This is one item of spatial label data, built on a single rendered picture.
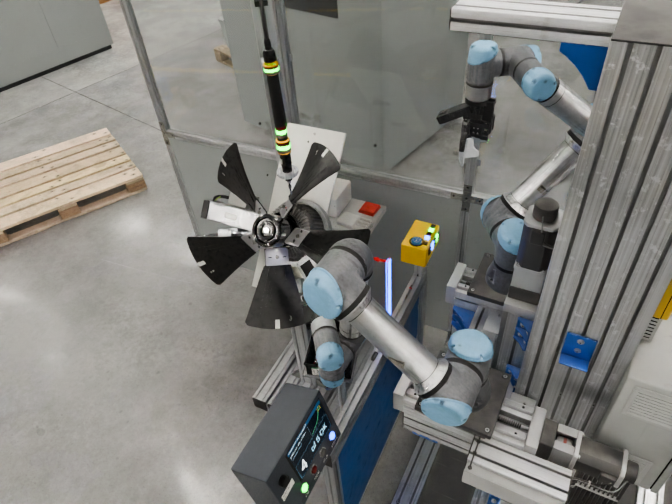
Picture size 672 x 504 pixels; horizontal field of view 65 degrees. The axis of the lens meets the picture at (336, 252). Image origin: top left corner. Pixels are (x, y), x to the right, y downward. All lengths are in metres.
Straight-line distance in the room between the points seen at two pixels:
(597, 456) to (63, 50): 6.90
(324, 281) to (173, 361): 2.05
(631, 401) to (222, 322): 2.33
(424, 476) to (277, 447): 1.18
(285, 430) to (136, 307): 2.36
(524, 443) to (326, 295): 0.74
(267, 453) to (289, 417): 0.10
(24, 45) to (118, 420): 5.09
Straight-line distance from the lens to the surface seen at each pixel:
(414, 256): 2.03
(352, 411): 1.81
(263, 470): 1.31
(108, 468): 2.97
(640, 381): 1.56
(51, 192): 4.70
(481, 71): 1.58
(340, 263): 1.29
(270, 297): 1.93
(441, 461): 2.46
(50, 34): 7.38
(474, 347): 1.46
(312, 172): 1.88
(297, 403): 1.38
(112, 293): 3.75
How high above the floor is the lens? 2.41
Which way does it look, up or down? 42 degrees down
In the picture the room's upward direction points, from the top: 5 degrees counter-clockwise
